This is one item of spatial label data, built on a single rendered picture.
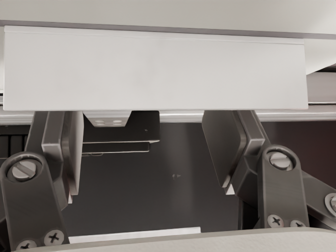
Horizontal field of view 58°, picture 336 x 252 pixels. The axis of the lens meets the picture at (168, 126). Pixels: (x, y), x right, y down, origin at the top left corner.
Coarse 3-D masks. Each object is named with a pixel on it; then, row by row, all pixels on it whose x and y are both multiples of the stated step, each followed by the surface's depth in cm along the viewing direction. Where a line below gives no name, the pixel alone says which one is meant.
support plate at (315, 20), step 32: (0, 0) 6; (32, 0) 7; (64, 0) 7; (96, 0) 7; (128, 0) 7; (160, 0) 7; (192, 0) 7; (224, 0) 7; (256, 0) 7; (288, 0) 7; (320, 0) 7; (0, 32) 8; (320, 32) 9; (0, 64) 11; (320, 64) 12
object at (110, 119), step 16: (96, 112) 22; (112, 112) 22; (128, 112) 22; (144, 112) 36; (96, 128) 35; (112, 128) 36; (128, 128) 36; (144, 128) 36; (96, 144) 36; (112, 144) 36; (128, 144) 37; (144, 144) 37
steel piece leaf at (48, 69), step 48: (48, 48) 8; (96, 48) 8; (144, 48) 8; (192, 48) 9; (240, 48) 9; (288, 48) 9; (48, 96) 8; (96, 96) 8; (144, 96) 8; (192, 96) 8; (240, 96) 9; (288, 96) 9
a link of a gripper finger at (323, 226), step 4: (308, 216) 10; (312, 216) 9; (312, 220) 9; (316, 220) 9; (312, 224) 10; (316, 224) 9; (320, 224) 9; (324, 224) 9; (324, 228) 9; (328, 228) 9; (332, 228) 9
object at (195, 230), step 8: (128, 232) 17; (136, 232) 18; (144, 232) 18; (152, 232) 18; (160, 232) 18; (168, 232) 18; (176, 232) 18; (184, 232) 18; (192, 232) 18; (72, 240) 17; (80, 240) 17; (88, 240) 17; (96, 240) 17
